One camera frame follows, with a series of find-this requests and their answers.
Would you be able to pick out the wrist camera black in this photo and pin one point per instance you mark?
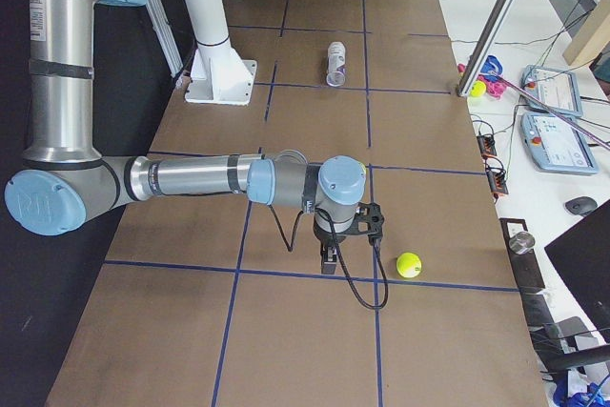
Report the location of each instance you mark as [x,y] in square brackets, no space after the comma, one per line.
[369,221]

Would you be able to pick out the teach pendant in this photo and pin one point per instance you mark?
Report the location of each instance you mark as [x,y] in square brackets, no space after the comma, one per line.
[554,146]
[554,88]

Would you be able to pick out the lower teach pendant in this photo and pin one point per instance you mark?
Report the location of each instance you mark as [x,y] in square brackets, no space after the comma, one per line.
[554,146]

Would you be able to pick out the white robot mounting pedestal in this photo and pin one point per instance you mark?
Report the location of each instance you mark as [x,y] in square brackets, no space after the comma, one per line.
[218,75]

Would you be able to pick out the clear tennis ball can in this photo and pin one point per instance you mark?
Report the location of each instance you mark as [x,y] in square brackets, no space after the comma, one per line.
[336,64]

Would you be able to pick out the small metal cup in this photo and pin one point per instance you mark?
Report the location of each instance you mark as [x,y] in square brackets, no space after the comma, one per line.
[521,243]

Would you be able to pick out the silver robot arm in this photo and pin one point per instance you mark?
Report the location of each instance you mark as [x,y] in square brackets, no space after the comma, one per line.
[66,181]

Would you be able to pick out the black computer mouse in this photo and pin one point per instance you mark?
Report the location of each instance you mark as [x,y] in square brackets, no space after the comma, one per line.
[581,206]

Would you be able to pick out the spare yellow tennis ball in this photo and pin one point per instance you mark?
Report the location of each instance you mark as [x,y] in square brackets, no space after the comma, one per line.
[478,89]

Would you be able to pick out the pink cloth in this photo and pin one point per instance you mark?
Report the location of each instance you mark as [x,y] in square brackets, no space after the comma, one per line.
[495,88]

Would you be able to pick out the aluminium frame post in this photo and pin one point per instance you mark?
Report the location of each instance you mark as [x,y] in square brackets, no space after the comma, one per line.
[486,40]

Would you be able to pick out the upper teach pendant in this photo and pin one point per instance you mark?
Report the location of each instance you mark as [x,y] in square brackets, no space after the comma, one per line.
[554,88]

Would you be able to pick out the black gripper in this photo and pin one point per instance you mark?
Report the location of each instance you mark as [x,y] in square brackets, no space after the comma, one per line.
[325,236]

